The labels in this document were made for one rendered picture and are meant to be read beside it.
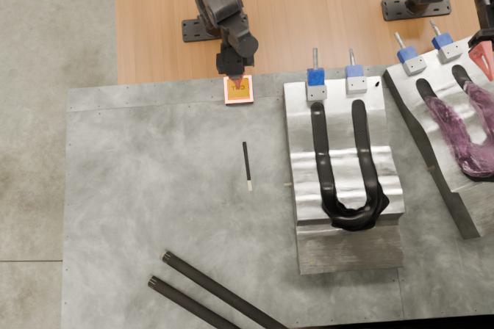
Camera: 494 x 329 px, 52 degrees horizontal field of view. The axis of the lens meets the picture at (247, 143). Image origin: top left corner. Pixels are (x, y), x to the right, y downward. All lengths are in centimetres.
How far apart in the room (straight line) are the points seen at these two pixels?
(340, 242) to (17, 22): 197
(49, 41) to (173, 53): 119
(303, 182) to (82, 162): 62
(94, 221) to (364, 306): 75
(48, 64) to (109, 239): 132
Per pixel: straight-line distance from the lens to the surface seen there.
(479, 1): 119
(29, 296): 238
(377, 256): 133
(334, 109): 136
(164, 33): 157
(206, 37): 153
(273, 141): 141
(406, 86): 145
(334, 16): 157
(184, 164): 141
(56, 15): 268
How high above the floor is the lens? 216
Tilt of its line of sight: 75 degrees down
